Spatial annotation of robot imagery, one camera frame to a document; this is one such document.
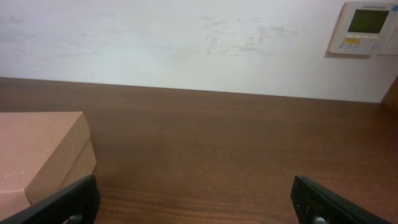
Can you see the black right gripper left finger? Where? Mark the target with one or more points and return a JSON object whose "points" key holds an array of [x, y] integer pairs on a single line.
{"points": [[77, 203]]}

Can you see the brown cardboard box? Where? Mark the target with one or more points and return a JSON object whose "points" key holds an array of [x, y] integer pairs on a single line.
{"points": [[41, 154]]}

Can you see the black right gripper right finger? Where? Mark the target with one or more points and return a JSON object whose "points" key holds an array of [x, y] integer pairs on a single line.
{"points": [[314, 203]]}

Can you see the wall thermostat control panel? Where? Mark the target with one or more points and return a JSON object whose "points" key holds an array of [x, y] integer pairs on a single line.
{"points": [[362, 28]]}

